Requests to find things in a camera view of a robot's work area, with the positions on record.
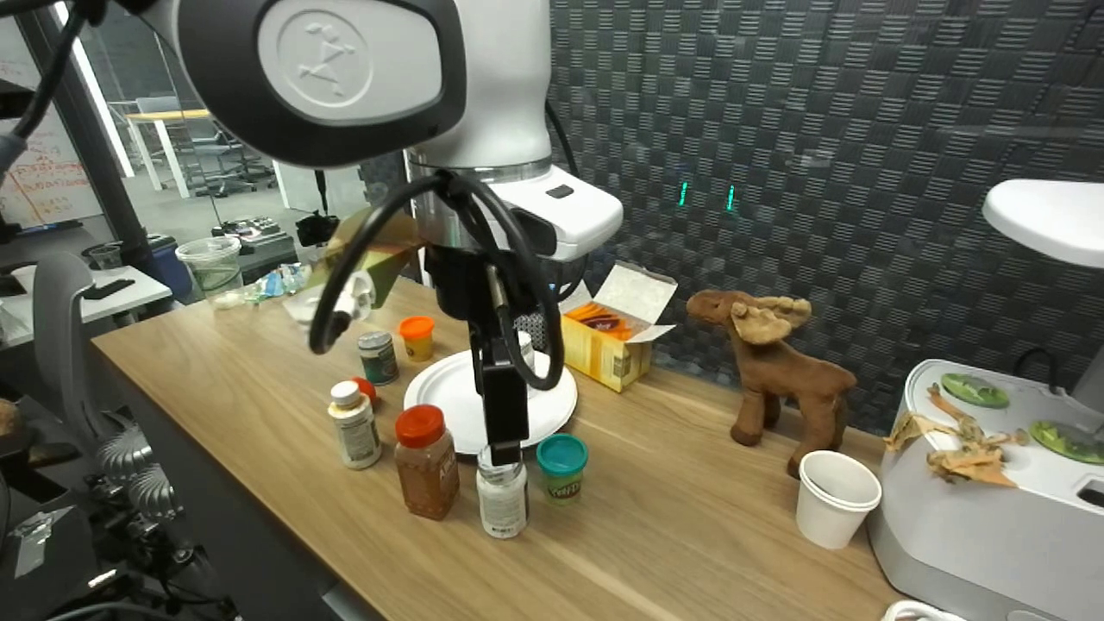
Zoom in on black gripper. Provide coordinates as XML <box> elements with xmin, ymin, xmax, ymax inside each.
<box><xmin>424</xmin><ymin>243</ymin><xmax>530</xmax><ymax>466</ymax></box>

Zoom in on white bottle blue label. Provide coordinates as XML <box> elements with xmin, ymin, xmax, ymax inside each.
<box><xmin>515</xmin><ymin>328</ymin><xmax>546</xmax><ymax>383</ymax></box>

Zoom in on teal lid dough tub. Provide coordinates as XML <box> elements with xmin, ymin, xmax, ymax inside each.
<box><xmin>533</xmin><ymin>430</ymin><xmax>592</xmax><ymax>502</ymax></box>

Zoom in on plain white pill bottle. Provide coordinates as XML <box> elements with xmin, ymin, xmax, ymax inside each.
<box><xmin>471</xmin><ymin>450</ymin><xmax>530</xmax><ymax>543</ymax></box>

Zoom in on spice jar orange lid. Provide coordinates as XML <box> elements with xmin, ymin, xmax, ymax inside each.
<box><xmin>394</xmin><ymin>405</ymin><xmax>462</xmax><ymax>525</ymax></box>

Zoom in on white bottle yellow label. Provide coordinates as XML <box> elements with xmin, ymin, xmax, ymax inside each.
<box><xmin>323</xmin><ymin>376</ymin><xmax>387</xmax><ymax>472</ymax></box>

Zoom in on white round plate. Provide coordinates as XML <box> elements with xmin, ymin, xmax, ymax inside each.
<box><xmin>398</xmin><ymin>344</ymin><xmax>581</xmax><ymax>459</ymax></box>

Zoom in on white countertop garden appliance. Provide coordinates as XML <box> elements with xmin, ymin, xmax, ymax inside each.
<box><xmin>870</xmin><ymin>357</ymin><xmax>1104</xmax><ymax>621</ymax></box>

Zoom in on orange lid dough tub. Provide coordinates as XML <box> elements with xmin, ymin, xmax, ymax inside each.
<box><xmin>397</xmin><ymin>313</ymin><xmax>441</xmax><ymax>367</ymax></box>

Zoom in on yellow open cardboard box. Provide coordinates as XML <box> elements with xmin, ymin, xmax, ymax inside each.
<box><xmin>557</xmin><ymin>261</ymin><xmax>683</xmax><ymax>398</ymax></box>

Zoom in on brown moose plush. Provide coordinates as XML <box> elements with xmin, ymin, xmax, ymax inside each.
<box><xmin>683</xmin><ymin>287</ymin><xmax>863</xmax><ymax>480</ymax></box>

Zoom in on clear plastic container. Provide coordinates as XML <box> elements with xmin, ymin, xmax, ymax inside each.
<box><xmin>172</xmin><ymin>236</ymin><xmax>249</xmax><ymax>297</ymax></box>

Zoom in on white paper cup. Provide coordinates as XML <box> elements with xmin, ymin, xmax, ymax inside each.
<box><xmin>793</xmin><ymin>450</ymin><xmax>885</xmax><ymax>553</ymax></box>

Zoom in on white side table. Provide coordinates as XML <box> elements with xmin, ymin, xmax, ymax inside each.
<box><xmin>0</xmin><ymin>261</ymin><xmax>175</xmax><ymax>348</ymax></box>

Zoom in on dried brown plant leaves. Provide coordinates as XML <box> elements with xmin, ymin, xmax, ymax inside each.
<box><xmin>884</xmin><ymin>383</ymin><xmax>1022</xmax><ymax>494</ymax></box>

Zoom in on white bowl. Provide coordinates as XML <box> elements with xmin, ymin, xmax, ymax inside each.
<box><xmin>879</xmin><ymin>596</ymin><xmax>968</xmax><ymax>621</ymax></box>

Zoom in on black slanted pole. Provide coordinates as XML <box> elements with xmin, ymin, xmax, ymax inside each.
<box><xmin>2</xmin><ymin>0</ymin><xmax>152</xmax><ymax>268</ymax></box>

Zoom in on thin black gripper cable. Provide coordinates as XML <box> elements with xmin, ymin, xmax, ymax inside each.
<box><xmin>306</xmin><ymin>170</ymin><xmax>568</xmax><ymax>392</ymax></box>

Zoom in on black camera rig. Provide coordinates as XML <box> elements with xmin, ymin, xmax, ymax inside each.
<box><xmin>0</xmin><ymin>391</ymin><xmax>243</xmax><ymax>621</ymax></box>

